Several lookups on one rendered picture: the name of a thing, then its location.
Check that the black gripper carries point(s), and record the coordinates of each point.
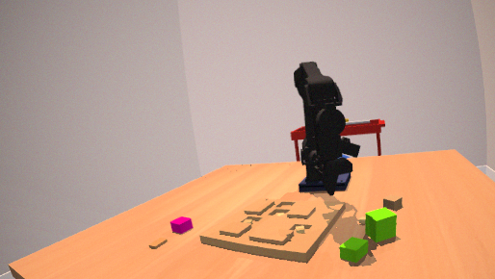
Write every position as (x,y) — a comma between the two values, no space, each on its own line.
(329,165)

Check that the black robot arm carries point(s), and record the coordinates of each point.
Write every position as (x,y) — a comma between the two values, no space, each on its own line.
(317,92)

